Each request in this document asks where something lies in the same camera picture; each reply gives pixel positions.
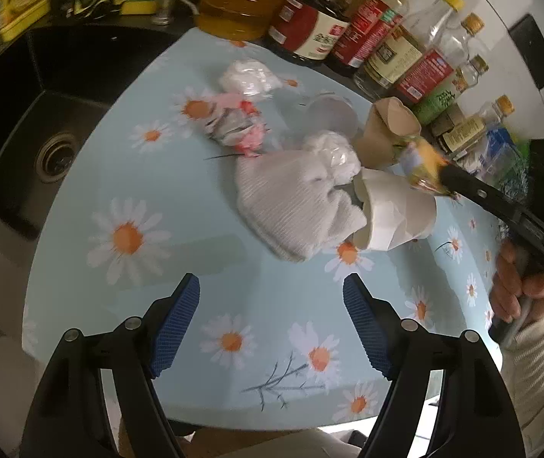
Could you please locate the white knit cloth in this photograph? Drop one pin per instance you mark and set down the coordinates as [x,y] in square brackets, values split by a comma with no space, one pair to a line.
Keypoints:
[286,200]

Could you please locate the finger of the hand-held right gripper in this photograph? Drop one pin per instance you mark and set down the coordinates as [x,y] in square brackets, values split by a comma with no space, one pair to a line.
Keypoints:
[482,193]

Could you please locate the crumpled white plastic bag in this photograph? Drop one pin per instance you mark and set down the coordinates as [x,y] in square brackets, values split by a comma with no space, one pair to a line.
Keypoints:
[331,152]

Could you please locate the crumpled pink wrapper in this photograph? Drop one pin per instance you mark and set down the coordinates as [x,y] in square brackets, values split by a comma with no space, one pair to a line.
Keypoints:
[234,124]

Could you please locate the black sink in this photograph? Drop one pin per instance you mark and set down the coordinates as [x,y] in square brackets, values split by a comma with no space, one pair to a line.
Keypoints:
[24,119]

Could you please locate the brown paper cup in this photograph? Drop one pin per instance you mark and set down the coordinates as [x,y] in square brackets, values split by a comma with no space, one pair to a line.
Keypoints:
[377,143]

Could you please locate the green label bottle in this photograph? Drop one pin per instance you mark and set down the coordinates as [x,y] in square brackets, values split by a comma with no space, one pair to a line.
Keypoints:
[439,105]

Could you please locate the white tissue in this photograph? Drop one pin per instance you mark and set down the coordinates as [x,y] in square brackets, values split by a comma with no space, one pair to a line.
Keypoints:
[248,78]

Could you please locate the clear bottle with tan label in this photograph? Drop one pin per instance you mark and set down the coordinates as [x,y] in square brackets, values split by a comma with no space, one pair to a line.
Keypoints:
[389,59]

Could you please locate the slim glass bottle tan label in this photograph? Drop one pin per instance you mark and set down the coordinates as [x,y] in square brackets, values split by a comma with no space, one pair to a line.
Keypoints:
[465,133]

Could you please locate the crushed white paper cup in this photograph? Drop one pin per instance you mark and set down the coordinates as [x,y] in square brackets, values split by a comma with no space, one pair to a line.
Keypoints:
[396,214]

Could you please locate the black capped red label bottle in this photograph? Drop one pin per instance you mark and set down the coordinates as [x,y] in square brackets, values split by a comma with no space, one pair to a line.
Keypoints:
[362,33]

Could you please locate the large cooking oil bottle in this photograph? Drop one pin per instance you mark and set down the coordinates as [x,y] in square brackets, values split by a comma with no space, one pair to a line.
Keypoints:
[238,4]

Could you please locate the yellow green sponge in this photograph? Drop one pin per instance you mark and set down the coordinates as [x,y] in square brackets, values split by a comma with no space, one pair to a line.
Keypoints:
[141,4]

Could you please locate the metal faucet base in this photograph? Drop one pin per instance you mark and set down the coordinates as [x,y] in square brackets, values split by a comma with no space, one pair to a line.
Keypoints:
[163,7]

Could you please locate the blue white bag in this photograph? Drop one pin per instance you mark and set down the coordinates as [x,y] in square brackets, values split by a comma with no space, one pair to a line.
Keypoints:
[498,152]

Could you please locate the person's right forearm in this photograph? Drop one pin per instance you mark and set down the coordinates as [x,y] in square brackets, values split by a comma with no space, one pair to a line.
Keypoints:
[534,391]

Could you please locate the small brown jar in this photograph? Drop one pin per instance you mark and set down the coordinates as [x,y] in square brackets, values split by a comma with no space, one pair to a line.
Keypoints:
[446,121]

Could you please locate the metal sink drain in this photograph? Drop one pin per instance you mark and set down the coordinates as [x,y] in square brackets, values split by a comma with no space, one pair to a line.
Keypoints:
[55,157]

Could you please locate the black wall outlet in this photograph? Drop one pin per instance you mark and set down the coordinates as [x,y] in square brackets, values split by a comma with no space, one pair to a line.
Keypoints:
[534,50]

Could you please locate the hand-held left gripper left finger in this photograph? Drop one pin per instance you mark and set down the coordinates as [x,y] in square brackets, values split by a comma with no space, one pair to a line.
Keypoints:
[176,324]

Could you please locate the clear plastic cup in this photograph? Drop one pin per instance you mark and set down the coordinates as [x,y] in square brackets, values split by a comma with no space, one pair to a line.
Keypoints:
[331,112]

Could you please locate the large soy sauce jug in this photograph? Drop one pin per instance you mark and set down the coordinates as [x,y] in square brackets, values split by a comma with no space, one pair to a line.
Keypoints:
[305,28]

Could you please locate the yellow snack packet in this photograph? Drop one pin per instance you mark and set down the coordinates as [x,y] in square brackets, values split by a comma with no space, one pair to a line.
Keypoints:
[422,164]

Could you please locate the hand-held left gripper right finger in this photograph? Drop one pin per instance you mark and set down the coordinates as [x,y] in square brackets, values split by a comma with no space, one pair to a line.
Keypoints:
[367,324]

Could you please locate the person's right hand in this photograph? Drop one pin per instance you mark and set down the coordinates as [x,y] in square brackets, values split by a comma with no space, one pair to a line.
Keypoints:
[505,286]

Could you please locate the daisy print tablecloth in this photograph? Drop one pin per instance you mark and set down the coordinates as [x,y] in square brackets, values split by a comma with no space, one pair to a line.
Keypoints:
[253,305]

